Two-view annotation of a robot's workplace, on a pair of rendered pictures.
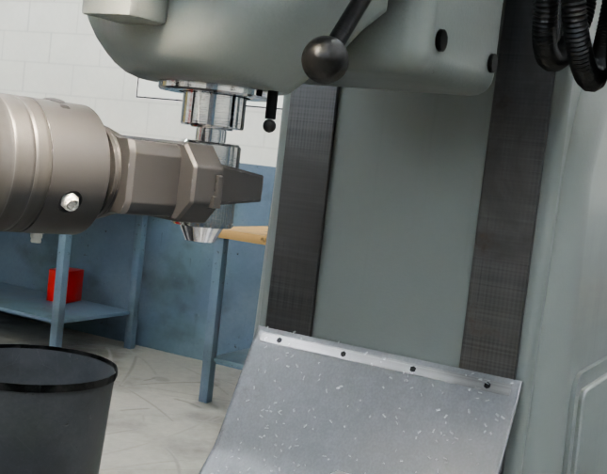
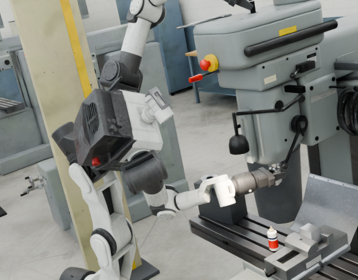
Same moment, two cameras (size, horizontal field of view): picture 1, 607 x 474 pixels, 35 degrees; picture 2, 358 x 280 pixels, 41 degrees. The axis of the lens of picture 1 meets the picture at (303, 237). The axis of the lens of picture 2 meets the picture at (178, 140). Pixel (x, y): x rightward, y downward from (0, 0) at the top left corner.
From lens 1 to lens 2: 1.39 m
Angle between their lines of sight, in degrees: 32
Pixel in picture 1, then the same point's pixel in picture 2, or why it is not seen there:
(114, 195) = (257, 186)
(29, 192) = (243, 191)
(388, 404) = (338, 193)
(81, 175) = (251, 186)
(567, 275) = not seen: outside the picture
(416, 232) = (338, 153)
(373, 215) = (328, 149)
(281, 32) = (278, 157)
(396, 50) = (307, 143)
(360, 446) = (333, 203)
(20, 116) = (239, 181)
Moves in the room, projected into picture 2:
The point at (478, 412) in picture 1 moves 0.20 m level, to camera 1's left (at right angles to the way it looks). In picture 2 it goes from (357, 195) to (311, 194)
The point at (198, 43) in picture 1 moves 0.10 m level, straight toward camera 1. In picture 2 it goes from (265, 162) to (260, 173)
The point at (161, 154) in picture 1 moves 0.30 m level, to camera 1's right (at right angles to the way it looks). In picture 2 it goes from (263, 178) to (342, 179)
